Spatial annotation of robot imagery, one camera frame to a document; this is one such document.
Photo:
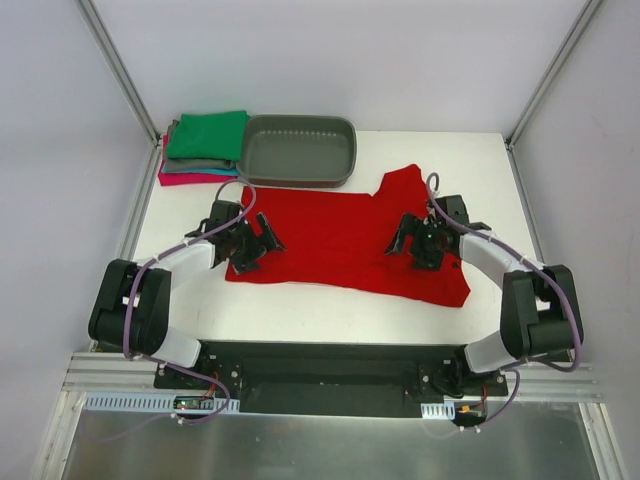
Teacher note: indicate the aluminium rail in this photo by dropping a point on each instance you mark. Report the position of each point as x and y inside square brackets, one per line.
[548, 178]
[132, 228]

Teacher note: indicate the pink folded t shirt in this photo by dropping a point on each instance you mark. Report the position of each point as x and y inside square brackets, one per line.
[190, 177]

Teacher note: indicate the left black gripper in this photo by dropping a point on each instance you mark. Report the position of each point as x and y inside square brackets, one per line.
[252, 245]

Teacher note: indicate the grey folded t shirt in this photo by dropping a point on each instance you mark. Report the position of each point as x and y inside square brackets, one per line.
[184, 165]

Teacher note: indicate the white cable duct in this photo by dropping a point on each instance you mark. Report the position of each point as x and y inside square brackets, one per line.
[438, 411]
[159, 403]

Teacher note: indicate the right aluminium frame post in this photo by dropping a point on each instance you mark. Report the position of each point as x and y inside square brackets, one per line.
[570, 42]

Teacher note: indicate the right aluminium rail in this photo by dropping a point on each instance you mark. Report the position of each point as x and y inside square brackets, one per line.
[548, 178]

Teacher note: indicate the teal folded t shirt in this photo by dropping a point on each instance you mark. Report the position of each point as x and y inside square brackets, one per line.
[220, 172]

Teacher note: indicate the grey plastic bin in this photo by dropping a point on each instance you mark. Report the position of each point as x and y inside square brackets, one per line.
[298, 151]

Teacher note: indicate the left aluminium frame post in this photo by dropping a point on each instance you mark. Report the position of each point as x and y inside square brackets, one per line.
[109, 50]

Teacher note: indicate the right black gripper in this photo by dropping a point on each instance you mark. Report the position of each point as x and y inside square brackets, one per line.
[417, 245]

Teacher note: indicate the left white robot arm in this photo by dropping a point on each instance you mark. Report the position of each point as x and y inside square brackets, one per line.
[132, 307]

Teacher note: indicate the green folded t shirt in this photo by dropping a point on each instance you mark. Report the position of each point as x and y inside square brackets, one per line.
[217, 136]

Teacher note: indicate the left white cable duct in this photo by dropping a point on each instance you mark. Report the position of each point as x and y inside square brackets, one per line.
[159, 403]

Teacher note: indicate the red t shirt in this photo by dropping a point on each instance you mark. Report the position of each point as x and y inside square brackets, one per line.
[339, 239]

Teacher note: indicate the left aluminium rail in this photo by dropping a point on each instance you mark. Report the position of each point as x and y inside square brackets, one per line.
[132, 228]

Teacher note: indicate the aluminium frame post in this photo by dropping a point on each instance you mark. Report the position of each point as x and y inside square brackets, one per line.
[570, 42]
[109, 50]

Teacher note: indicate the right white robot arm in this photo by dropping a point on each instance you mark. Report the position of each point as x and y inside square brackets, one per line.
[539, 312]

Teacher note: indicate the right white cable duct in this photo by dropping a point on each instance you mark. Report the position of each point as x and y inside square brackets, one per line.
[438, 411]

